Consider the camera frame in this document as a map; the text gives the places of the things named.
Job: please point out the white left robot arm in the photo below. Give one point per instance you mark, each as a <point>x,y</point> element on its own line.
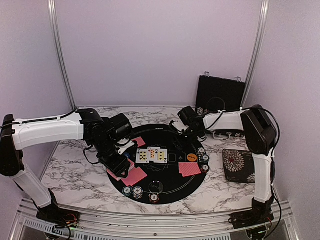
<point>111,137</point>

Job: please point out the black poker chip case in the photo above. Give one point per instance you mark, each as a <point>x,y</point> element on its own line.
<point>215,93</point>

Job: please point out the round black poker mat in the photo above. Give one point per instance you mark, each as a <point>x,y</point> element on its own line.
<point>176,187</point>

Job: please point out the orange big blind button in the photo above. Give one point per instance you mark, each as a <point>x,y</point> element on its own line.
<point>192,157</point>

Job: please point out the left aluminium frame post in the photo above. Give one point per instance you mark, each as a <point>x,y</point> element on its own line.
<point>59,52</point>

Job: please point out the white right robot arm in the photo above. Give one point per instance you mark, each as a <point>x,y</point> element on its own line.
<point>262,134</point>

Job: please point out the aluminium frame post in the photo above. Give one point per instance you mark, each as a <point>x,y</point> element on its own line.
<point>260,33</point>
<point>59,52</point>

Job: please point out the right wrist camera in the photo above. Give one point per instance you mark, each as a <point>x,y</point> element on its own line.
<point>189,117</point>

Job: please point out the red pip face-up card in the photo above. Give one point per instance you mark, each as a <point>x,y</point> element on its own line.
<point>152,153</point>

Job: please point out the aluminium front rail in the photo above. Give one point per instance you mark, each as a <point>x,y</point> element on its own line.
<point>103,225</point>

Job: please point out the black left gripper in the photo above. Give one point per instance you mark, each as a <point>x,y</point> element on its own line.
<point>117,167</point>

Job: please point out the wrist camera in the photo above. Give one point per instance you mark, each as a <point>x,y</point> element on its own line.
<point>121,127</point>
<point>189,117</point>

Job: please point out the black floral rectangular tray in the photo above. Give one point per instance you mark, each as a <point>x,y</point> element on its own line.
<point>238,166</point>

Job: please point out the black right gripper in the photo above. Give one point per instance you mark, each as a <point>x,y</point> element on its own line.
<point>177,138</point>

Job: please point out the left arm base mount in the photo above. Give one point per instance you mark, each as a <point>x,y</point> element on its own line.
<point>59,216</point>

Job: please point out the red playing card deck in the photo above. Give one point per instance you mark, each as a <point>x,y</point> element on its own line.
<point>116,177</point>

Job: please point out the blue small blind button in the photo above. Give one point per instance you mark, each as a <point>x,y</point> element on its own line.
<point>127,155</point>

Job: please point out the right aluminium frame post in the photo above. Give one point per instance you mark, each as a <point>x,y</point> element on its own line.
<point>260,33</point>

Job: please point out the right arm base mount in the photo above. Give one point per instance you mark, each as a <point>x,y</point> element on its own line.
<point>257,215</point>

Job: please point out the dealt red card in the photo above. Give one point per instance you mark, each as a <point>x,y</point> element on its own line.
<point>137,173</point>
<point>139,140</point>
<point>130,181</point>
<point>189,169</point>

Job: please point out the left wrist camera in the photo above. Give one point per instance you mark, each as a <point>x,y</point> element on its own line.
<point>121,127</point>

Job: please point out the clear round dealer button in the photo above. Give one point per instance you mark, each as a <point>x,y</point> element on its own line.
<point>156,187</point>

